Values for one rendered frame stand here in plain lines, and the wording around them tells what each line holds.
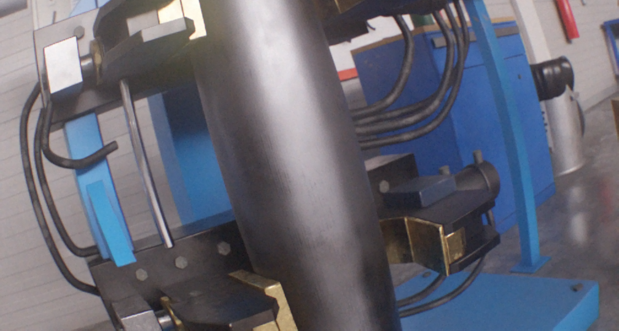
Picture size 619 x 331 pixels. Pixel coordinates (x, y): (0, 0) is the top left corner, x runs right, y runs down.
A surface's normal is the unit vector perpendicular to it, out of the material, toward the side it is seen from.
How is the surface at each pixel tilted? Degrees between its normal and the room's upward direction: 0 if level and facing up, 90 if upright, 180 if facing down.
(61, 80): 90
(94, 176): 90
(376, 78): 90
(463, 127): 90
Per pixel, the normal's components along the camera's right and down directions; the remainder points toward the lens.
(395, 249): -0.71, 0.26
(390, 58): -0.85, 0.29
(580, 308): 0.44, -0.06
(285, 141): 0.05, 0.07
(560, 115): -0.14, 0.17
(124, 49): -0.53, 0.22
